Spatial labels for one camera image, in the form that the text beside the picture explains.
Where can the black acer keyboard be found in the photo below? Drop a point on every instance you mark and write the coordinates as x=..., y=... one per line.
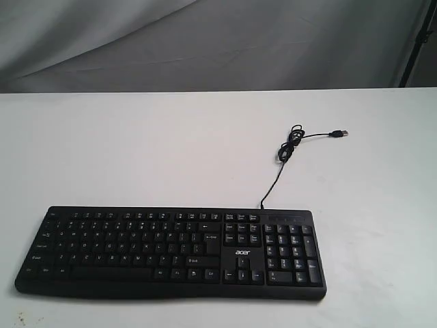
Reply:
x=168, y=253

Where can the grey backdrop cloth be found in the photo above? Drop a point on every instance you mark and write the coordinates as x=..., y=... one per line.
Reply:
x=197, y=46

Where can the black stand pole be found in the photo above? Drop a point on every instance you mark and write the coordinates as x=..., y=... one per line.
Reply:
x=421, y=38

